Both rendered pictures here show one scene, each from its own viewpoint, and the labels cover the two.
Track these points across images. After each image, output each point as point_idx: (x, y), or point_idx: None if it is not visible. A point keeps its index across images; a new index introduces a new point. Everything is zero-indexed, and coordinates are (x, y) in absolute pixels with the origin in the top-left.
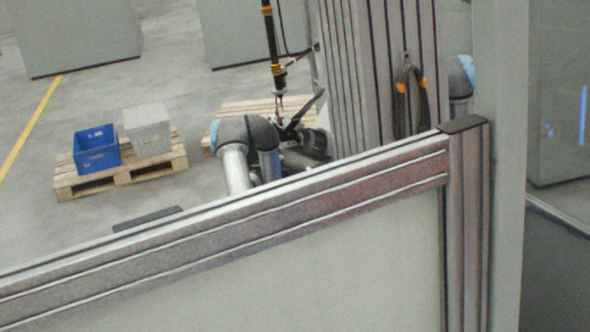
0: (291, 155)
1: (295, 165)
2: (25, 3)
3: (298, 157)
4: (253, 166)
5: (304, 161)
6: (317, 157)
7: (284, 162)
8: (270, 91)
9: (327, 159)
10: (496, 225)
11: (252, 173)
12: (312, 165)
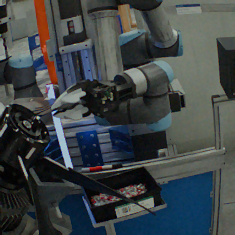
0: (43, 107)
1: (54, 101)
2: None
3: (40, 104)
4: (112, 84)
5: (40, 102)
6: (23, 103)
7: (60, 106)
8: (11, 18)
9: (21, 99)
10: None
11: (124, 71)
12: (40, 98)
